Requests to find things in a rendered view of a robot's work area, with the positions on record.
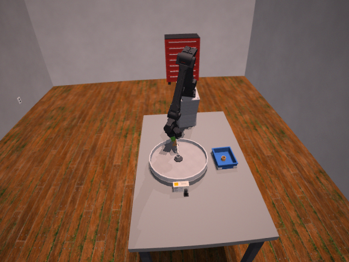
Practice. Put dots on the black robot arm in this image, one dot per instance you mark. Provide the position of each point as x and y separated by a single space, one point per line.
184 87

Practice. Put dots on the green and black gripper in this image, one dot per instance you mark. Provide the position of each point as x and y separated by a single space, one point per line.
171 136

